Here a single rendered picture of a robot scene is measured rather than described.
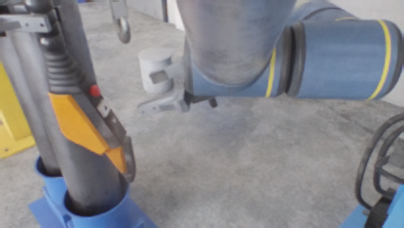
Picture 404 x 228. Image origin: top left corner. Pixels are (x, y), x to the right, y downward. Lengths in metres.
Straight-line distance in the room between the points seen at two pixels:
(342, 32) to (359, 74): 0.06
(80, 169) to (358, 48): 1.12
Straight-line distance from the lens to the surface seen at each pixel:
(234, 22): 0.22
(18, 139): 2.71
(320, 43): 0.44
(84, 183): 1.41
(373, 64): 0.45
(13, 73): 1.49
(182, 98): 0.56
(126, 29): 0.68
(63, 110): 0.73
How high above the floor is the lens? 1.49
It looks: 35 degrees down
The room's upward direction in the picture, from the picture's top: 1 degrees counter-clockwise
